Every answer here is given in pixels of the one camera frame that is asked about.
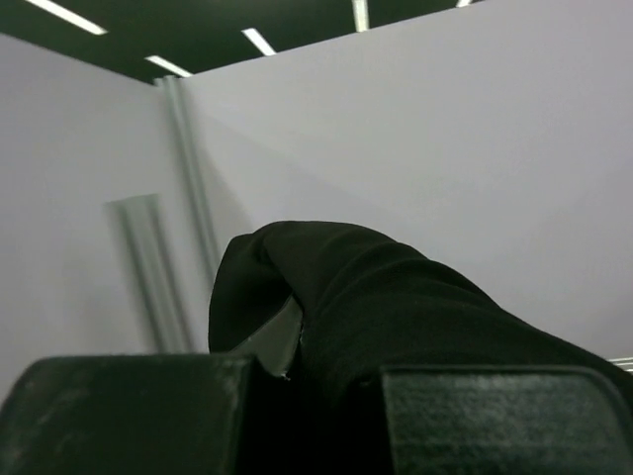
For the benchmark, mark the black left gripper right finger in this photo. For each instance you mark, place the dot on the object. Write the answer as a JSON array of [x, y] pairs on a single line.
[[483, 420]]

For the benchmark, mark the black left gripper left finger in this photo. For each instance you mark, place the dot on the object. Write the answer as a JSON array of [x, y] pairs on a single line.
[[159, 414]]

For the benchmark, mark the aluminium hanging rail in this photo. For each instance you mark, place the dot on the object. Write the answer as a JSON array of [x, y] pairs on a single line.
[[143, 249]]

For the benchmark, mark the black trousers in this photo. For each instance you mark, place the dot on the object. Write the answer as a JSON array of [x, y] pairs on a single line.
[[337, 304]]

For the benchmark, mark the aluminium frame post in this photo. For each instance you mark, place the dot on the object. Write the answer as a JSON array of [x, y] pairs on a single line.
[[191, 166]]

